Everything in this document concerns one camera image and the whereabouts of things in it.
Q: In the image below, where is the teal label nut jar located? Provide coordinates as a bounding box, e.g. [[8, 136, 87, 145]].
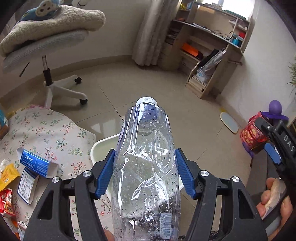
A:
[[0, 110, 10, 140]]

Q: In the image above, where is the red printed gift bag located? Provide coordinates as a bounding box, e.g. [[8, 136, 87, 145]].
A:
[[240, 111, 268, 152]]

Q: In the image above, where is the person's right hand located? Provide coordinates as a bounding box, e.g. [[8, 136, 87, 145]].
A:
[[256, 178, 293, 240]]

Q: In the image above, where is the white trash bin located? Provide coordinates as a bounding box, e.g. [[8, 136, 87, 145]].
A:
[[90, 133, 184, 201]]

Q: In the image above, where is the orange box under desk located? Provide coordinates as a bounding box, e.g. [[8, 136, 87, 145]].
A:
[[181, 43, 199, 57]]

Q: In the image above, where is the blue medicine box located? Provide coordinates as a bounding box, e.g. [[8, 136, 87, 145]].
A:
[[16, 148, 58, 178], [17, 167, 40, 205]]

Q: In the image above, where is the beige fleece blanket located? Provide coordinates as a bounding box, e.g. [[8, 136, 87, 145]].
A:
[[1, 5, 106, 57]]

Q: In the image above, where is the purple ball toy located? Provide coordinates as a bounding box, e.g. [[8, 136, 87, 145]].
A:
[[261, 100, 288, 126]]

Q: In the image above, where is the clear plastic water bottle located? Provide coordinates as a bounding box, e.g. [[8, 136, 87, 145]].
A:
[[111, 97, 181, 240]]

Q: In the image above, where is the grey mesh office chair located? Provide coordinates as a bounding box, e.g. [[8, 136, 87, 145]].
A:
[[3, 30, 89, 109]]

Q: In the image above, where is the white bathroom scale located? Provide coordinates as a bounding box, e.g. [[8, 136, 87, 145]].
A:
[[220, 111, 239, 134]]

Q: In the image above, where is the silver plastic bag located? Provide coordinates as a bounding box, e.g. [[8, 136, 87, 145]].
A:
[[196, 49, 226, 85]]

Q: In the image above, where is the blue monkey plush toy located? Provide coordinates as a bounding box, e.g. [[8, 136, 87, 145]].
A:
[[19, 0, 60, 22]]

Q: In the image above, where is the yellow snack packet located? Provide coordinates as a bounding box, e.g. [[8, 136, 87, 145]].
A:
[[0, 163, 20, 191]]

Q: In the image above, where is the red snack wrapper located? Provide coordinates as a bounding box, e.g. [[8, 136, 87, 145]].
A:
[[0, 188, 16, 217]]

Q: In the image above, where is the right beige curtain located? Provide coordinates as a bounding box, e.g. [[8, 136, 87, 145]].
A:
[[132, 0, 181, 66]]

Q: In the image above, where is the person's left hand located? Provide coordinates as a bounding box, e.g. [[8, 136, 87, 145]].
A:
[[104, 230, 115, 241]]

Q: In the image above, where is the wooden desk with shelves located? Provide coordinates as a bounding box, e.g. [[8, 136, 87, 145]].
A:
[[158, 1, 254, 98]]

